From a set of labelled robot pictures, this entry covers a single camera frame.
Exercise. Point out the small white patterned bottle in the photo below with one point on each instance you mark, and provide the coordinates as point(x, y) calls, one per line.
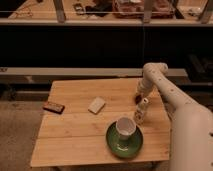
point(141, 111)

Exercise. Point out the brown chocolate bar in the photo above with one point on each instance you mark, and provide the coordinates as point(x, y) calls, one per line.
point(53, 107)

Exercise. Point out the green saucer plate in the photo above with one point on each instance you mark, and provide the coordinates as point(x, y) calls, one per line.
point(123, 148)

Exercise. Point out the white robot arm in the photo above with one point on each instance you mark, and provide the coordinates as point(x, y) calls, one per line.
point(191, 144)

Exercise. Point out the beige sponge block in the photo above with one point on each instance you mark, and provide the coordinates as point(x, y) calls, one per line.
point(96, 105)

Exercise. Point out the white ceramic cup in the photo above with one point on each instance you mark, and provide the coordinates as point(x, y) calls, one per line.
point(125, 127)

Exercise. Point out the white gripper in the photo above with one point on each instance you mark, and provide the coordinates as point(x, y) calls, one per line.
point(144, 87)

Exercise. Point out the wooden table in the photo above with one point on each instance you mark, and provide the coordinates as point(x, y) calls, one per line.
point(77, 136)

